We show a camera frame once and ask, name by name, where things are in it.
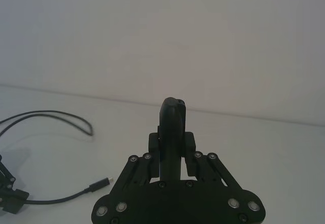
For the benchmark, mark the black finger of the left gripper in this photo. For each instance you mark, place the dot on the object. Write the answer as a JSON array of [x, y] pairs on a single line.
[[14, 199]]

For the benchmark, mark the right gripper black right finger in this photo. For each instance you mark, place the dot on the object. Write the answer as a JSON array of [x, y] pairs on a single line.
[[203, 168]]

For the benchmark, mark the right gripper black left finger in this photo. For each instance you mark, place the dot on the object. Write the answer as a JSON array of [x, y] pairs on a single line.
[[138, 173]]

